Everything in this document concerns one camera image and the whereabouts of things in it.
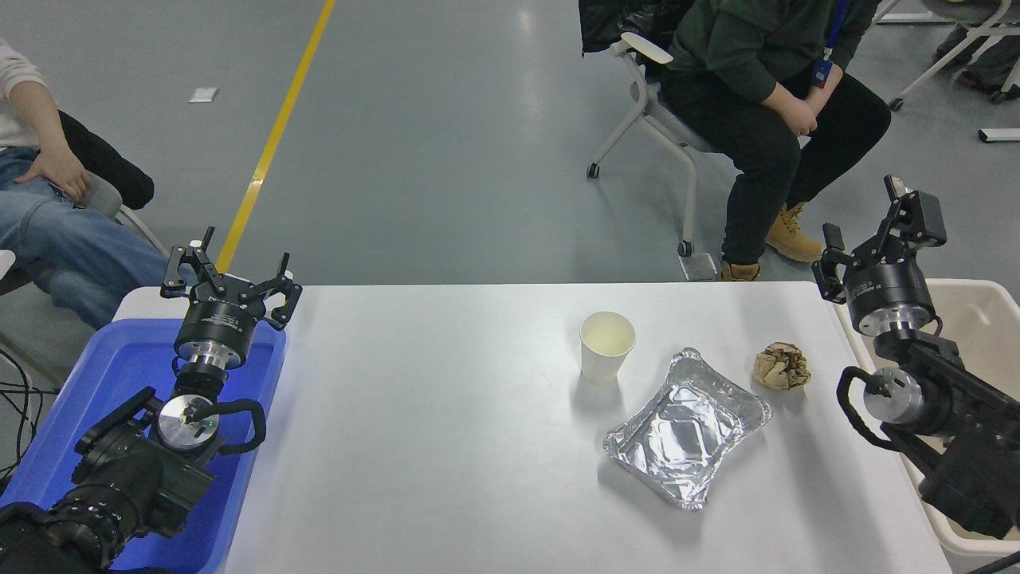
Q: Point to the white wheeled chair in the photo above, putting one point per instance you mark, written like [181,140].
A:
[645,104]
[940,64]

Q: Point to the grey chair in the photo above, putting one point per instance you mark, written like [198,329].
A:
[100,195]

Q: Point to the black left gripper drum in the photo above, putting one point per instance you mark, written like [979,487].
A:
[217,323]

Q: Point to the person's right hand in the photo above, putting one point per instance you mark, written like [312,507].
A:
[793,112]

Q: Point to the white floor bar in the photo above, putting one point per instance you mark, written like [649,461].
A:
[1000,135]

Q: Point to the silver floor plate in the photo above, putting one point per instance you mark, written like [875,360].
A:
[700,267]

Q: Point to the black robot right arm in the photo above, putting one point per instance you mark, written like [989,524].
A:
[956,399]

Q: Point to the white paper scrap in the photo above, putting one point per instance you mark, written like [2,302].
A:
[203,95]

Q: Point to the white paper cup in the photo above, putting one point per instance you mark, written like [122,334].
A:
[602,367]

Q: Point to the blue plastic tray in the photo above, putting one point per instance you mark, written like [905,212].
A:
[103,367]

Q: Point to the black quilted jacket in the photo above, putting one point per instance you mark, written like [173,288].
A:
[621,20]

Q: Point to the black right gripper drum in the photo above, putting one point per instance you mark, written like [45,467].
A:
[888,288]

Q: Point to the person's hand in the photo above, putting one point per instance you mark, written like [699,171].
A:
[64,169]

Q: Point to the crumpled tan paper ball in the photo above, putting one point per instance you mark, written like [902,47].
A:
[782,367]

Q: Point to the silver foil tray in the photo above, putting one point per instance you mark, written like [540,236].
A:
[685,434]

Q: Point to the person's forearm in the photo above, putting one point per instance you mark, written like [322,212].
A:
[40,119]

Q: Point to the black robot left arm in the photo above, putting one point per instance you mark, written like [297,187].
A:
[127,470]

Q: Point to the large pale bin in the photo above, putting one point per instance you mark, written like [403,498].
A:
[976,327]

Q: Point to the person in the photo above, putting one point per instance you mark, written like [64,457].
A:
[757,159]
[984,64]
[72,255]

